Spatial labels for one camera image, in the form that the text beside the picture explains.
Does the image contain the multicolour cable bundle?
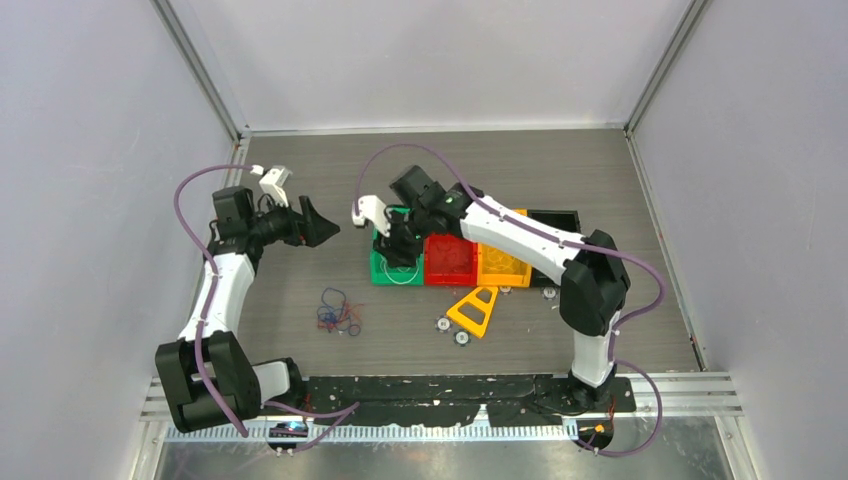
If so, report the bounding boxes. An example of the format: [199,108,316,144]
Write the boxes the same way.
[315,286,366,338]

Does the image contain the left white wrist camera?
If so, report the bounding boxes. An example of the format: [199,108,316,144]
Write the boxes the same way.
[258,166,292,208]

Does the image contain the slotted aluminium rail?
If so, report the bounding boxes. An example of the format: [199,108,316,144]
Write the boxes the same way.
[164,420,579,443]

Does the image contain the black plastic bin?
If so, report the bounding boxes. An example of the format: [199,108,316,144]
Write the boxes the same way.
[527,209,582,288]

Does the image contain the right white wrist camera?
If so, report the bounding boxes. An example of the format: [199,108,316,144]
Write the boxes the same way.
[351,195,391,238]

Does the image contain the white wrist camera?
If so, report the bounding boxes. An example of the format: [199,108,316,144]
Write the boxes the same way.
[258,166,292,208]
[351,195,391,238]

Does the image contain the green plastic bin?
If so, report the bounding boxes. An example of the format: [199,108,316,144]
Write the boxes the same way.
[369,205,424,286]

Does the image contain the poker chip near black bin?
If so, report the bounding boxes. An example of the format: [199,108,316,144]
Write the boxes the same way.
[541,286,559,301]

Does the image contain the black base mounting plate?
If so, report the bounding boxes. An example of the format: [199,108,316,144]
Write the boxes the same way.
[271,374,636,428]

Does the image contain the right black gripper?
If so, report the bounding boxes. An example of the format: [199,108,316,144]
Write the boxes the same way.
[373,207,433,271]

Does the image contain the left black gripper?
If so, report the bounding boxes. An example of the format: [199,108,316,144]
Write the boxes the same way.
[247,193,338,248]

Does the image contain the poker chip lower left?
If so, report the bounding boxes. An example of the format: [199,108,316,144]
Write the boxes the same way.
[435,316,453,333]

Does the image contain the red plastic bin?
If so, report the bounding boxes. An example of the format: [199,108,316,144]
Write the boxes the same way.
[424,235,478,287]

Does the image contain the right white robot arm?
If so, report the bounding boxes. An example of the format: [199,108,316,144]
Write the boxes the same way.
[352,165,631,411]

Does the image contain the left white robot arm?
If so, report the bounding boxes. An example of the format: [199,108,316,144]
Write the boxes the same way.
[155,187,340,433]

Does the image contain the yellow plastic bin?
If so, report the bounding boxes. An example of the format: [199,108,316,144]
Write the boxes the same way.
[477,243,532,288]

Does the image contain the poker chip bottom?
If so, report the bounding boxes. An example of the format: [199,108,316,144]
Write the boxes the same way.
[453,331,471,347]

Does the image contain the yellow triangular plastic bracket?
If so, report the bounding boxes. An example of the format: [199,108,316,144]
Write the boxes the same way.
[446,286,499,339]

